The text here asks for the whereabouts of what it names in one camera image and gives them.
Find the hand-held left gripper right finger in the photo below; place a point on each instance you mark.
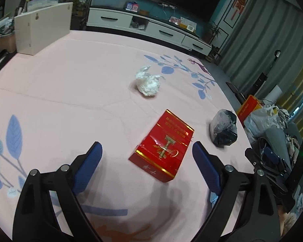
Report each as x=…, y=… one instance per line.
x=207, y=166

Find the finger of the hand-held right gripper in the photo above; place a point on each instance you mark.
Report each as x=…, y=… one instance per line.
x=265, y=161

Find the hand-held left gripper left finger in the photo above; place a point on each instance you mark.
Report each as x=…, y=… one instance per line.
x=88, y=166

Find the red carton with gold trim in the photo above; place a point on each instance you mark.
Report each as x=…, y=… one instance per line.
x=164, y=146

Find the person's right forearm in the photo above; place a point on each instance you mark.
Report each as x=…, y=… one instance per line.
x=287, y=219

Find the black object in clear bag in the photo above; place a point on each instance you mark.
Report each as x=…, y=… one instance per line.
x=223, y=128

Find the red carton on floor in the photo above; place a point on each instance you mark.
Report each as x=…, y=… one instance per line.
x=248, y=105

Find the pink floral blanket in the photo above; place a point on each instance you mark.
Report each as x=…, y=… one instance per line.
x=78, y=93

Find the black upright vacuum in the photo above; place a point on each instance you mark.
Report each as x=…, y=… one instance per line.
x=263, y=78

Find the crumpled white plastic bag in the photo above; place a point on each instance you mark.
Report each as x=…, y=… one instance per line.
x=147, y=84

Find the small potted plant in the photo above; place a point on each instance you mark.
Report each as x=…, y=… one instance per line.
x=214, y=54

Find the grey curtain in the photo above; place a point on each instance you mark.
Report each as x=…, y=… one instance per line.
x=267, y=35

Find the tall potted plant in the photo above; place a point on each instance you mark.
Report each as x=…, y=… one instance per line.
x=214, y=31

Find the desk calendar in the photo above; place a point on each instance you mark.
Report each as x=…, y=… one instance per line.
x=188, y=24

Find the white cardboard box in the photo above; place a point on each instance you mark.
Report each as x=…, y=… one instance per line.
x=40, y=29

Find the white television cabinet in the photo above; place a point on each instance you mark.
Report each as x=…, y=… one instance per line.
x=146, y=26

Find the blue and red packets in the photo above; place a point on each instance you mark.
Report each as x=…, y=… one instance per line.
x=132, y=6

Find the clear storage box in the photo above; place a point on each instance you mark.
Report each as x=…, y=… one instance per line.
x=111, y=0

